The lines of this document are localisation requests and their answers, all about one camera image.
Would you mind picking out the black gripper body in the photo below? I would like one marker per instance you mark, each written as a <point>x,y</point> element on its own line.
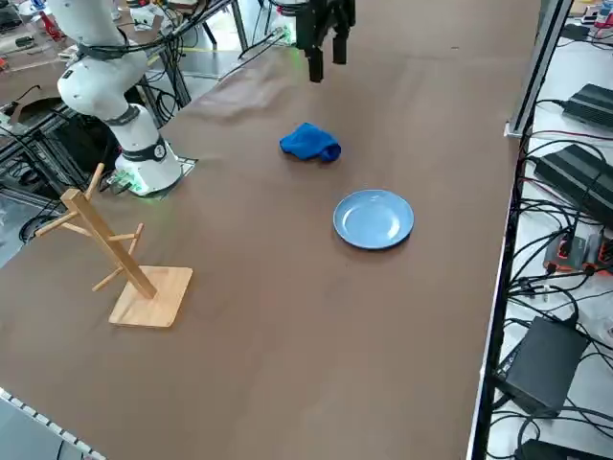
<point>325,12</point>

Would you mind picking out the blue cloth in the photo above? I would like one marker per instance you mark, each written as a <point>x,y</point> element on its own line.
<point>306,141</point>

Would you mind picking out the light blue plastic plate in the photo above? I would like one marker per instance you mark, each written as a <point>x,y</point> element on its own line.
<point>373,220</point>

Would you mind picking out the green circuit board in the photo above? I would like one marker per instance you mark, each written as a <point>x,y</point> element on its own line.
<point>120,181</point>

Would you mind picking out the small black adapter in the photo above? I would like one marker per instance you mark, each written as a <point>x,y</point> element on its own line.
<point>577,31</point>

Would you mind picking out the black power adapter brick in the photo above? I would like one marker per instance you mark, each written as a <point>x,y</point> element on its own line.
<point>574,172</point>
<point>591,103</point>

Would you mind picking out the red plastic object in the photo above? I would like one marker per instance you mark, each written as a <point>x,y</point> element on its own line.
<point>48,26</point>

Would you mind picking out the wooden cup rack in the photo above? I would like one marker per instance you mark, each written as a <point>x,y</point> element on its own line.
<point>153,297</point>

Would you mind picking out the orange grey electronic module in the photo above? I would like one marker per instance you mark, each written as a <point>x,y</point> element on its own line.
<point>567,251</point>
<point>601,251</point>

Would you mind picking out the large black power box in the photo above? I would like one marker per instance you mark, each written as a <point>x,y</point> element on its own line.
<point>541,364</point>

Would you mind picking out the black device box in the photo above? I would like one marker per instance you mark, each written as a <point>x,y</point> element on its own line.
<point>551,453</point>

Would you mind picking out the grey panel with slotted edge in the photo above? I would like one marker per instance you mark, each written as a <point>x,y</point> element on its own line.
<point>19,441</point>

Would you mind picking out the aluminium frame post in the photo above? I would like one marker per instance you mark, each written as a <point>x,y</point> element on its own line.
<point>536,72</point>

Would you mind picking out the black metal equipment frame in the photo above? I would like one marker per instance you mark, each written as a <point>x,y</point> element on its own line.
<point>81,144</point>

